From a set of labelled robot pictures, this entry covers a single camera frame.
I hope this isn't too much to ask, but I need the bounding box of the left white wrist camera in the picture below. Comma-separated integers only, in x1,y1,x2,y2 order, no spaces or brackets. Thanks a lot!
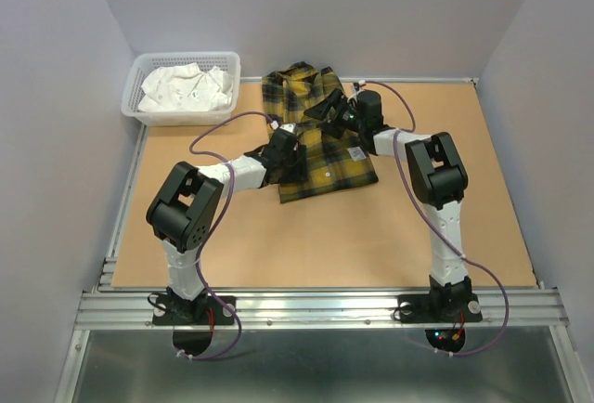
270,121,297,134

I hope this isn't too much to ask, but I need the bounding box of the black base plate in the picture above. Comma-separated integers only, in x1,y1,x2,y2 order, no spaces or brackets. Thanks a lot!
147,293,235,327
392,293,483,324

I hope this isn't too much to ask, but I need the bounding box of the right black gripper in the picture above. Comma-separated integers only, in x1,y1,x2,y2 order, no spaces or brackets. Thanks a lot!
302,87,365,138

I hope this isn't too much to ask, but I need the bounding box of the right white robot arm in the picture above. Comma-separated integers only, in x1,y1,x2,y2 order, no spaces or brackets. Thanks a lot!
304,88,474,323

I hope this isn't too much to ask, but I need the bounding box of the yellow plaid long sleeve shirt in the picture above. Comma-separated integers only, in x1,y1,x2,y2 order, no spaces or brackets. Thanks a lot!
262,61,379,204

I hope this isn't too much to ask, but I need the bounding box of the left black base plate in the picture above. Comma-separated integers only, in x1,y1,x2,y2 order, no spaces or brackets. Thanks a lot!
147,293,235,327

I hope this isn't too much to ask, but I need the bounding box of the white perforated plastic basket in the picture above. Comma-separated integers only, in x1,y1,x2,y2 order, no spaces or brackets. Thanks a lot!
121,51,241,126

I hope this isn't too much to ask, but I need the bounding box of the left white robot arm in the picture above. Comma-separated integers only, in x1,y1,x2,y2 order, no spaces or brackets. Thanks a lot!
146,123,307,326

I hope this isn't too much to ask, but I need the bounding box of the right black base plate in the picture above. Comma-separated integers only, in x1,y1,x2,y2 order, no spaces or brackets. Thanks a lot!
392,293,483,324

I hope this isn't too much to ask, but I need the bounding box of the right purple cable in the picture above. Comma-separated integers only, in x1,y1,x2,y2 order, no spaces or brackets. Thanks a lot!
355,80,510,358

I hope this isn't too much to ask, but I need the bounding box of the aluminium mounting rail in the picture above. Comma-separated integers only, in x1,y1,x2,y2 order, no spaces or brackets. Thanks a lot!
74,288,569,331

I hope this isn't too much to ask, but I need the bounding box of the white long sleeve shirt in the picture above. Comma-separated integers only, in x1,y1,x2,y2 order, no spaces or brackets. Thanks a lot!
138,63,233,113

